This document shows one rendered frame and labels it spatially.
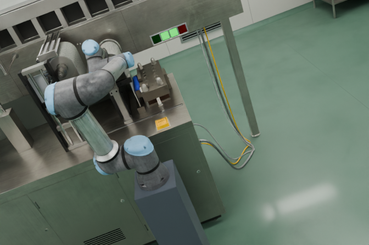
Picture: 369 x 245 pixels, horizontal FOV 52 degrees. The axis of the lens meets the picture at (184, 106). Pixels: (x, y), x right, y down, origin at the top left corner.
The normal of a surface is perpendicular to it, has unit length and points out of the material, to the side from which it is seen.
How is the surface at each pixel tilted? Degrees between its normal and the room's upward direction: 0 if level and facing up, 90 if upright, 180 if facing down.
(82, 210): 90
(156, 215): 90
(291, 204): 0
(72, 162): 0
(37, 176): 0
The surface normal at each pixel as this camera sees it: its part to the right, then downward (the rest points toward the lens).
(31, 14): 0.19, 0.47
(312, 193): -0.30, -0.80
